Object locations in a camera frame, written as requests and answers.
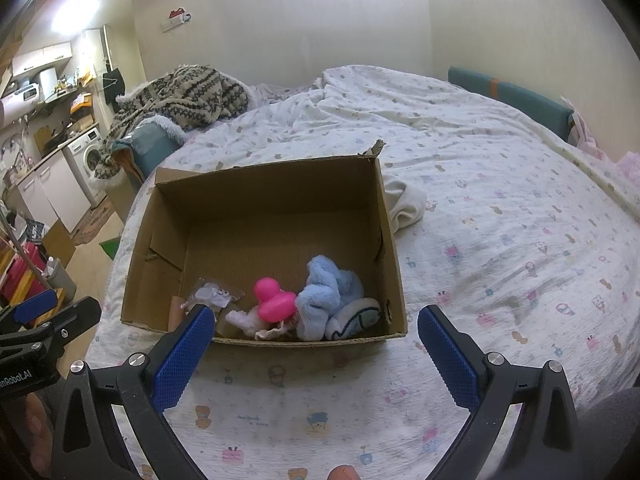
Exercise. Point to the white cloth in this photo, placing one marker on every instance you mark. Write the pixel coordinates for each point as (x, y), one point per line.
(402, 205)

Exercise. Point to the orange brown soft object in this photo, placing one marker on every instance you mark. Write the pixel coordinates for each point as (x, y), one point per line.
(345, 473)

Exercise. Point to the white toy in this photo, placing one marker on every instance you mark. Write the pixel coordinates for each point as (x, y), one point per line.
(212, 295)

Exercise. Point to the white paper towel roll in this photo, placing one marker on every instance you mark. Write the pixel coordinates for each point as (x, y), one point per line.
(47, 84)

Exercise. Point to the white microwave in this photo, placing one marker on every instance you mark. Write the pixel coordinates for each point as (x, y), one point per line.
(28, 94)

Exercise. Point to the teal mat with orange strip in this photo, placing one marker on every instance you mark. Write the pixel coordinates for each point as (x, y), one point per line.
(515, 95)

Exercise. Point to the person's grey clothed leg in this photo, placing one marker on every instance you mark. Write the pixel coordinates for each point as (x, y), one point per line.
(612, 440)

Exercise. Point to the flat cardboard piece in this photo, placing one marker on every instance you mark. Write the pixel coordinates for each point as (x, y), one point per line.
(57, 242)

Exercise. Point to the pink rubber duck toy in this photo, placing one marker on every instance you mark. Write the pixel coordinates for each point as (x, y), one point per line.
(272, 300)

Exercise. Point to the light blue plush toy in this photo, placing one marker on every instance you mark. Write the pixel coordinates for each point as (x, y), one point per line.
(325, 290)

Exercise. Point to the patterned floor rug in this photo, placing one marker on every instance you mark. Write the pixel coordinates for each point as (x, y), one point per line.
(92, 220)

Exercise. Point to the wall mounted holder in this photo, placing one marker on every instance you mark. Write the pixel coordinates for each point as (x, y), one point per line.
(175, 19)

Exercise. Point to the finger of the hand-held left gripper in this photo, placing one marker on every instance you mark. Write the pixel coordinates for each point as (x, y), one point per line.
(75, 317)
(35, 307)

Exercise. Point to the black hanging garment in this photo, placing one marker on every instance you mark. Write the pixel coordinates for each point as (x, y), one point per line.
(114, 87)

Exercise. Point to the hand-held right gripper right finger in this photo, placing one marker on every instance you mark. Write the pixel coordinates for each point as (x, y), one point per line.
(450, 360)

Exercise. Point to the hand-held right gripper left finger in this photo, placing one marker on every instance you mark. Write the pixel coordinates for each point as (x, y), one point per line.
(182, 357)

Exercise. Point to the yellow wooden chair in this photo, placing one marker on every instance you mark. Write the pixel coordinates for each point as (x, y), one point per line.
(20, 280)

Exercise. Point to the large cardboard box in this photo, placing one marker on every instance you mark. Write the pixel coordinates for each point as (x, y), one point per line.
(122, 200)

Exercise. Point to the person's left hand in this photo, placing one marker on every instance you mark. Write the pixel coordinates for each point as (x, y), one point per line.
(37, 435)

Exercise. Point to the grey bin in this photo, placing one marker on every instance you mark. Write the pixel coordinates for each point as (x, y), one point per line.
(62, 280)

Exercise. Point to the white printed bedspread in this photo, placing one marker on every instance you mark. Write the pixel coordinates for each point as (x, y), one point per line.
(500, 220)

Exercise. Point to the brown cardboard box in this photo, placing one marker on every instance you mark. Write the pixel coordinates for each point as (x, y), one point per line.
(260, 230)

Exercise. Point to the white washing machine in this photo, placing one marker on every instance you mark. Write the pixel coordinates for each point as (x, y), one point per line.
(87, 160)

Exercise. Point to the white kitchen cabinet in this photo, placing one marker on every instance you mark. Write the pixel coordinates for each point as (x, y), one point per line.
(55, 190)

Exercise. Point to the pink cloth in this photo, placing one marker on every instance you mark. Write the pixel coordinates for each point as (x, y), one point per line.
(620, 160)

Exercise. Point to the patterned fuzzy blanket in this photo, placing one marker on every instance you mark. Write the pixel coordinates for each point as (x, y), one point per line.
(185, 92)

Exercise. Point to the white wall cabinets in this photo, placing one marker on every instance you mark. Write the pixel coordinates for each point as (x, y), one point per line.
(42, 57)

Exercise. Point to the green bag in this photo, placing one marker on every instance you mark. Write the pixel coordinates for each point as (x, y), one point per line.
(109, 249)

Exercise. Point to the teal folded cushion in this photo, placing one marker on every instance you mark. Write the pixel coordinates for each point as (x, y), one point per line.
(150, 145)

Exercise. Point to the red bag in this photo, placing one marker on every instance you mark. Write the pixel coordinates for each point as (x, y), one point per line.
(22, 267)

